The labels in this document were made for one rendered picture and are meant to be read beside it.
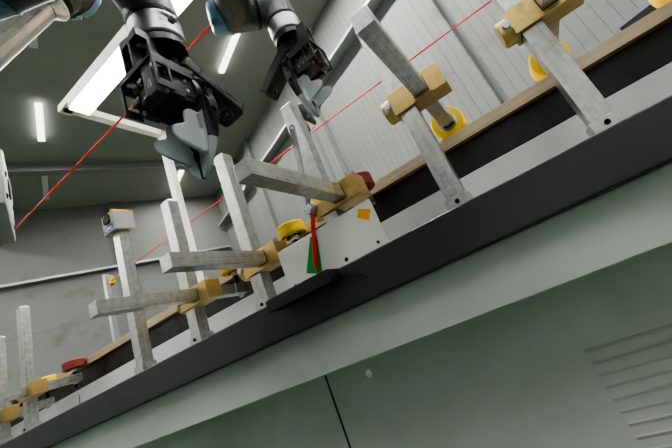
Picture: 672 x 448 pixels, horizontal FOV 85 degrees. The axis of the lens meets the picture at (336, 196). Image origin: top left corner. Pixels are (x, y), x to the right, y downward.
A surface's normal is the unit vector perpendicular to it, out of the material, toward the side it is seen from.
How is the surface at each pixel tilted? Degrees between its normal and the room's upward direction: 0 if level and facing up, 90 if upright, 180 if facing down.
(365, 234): 90
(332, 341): 90
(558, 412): 90
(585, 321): 90
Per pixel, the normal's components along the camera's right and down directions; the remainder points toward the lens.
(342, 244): -0.51, -0.12
